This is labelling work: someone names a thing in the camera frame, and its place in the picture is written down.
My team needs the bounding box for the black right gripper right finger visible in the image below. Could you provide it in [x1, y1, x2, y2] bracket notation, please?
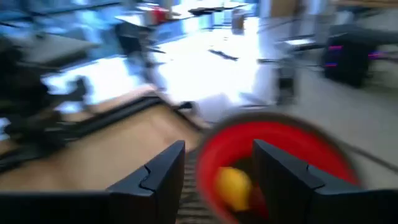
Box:
[252, 139, 398, 224]

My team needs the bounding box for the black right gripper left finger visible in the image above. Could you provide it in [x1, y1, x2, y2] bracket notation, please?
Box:
[0, 140, 187, 224]

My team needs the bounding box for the dark red plastic plum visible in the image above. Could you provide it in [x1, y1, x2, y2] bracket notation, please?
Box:
[248, 186, 270, 220]

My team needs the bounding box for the red collapsible colander bowl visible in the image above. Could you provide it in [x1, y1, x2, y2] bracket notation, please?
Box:
[195, 112, 363, 224]

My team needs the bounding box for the yellow plastic lemon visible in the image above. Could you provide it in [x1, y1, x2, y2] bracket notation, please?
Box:
[215, 166, 253, 213]

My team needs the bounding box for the black perforated metal shelf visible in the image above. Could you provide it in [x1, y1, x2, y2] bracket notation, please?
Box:
[177, 149, 224, 224]

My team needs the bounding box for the black computer tower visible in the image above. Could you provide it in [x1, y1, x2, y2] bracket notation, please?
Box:
[322, 30, 382, 88]

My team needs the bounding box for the grey desk top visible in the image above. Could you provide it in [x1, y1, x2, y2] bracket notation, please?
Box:
[12, 32, 99, 68]

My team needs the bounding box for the black aluminium table frame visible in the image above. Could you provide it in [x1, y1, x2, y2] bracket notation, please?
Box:
[0, 95, 206, 175]

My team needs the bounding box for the grey metal table frame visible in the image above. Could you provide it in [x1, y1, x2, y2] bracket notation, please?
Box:
[259, 34, 327, 106]

